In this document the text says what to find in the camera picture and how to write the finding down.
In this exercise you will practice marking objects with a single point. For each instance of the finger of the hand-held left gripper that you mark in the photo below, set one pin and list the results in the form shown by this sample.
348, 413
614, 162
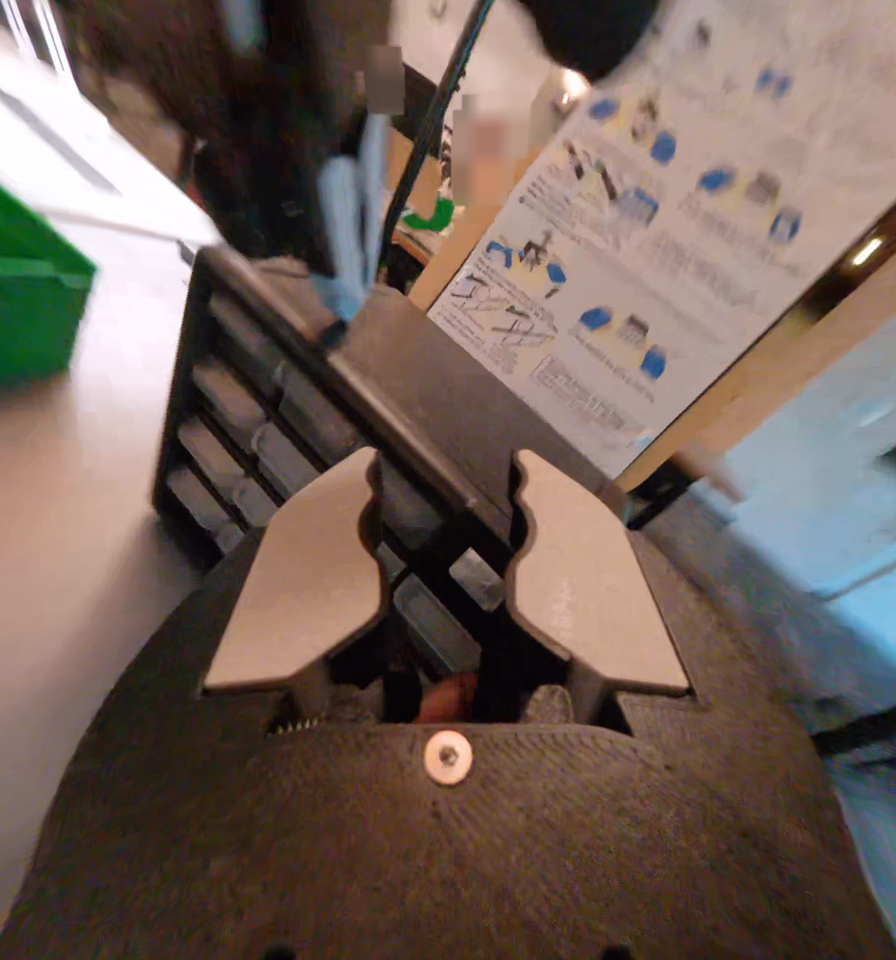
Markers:
374, 180
340, 225

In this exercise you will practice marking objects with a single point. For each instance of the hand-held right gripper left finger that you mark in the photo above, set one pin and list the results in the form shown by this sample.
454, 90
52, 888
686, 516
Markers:
305, 577

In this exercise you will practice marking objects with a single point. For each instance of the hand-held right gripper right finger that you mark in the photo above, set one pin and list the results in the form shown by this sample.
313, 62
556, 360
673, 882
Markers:
594, 592

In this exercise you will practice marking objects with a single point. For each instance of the black drawer cabinet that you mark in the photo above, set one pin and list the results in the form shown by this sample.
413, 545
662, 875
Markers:
433, 390

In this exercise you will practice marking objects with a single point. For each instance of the set of clear cabinet drawers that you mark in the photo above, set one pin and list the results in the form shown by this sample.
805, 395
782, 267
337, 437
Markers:
222, 397

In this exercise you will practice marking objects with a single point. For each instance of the person's right hand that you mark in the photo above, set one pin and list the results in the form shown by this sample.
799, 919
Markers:
448, 699

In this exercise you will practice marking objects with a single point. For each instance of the small green object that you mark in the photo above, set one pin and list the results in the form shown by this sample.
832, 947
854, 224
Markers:
429, 215

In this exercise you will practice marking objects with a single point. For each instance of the black rounded object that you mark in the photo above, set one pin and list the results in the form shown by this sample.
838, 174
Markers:
590, 30

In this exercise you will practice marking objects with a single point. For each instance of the green plastic bin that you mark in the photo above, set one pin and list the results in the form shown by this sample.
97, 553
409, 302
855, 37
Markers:
12, 315

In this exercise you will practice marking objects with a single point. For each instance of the printed instruction poster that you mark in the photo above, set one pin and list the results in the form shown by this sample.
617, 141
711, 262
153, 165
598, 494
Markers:
680, 225

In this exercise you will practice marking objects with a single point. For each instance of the wooden board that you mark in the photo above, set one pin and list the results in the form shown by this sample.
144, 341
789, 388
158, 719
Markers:
815, 345

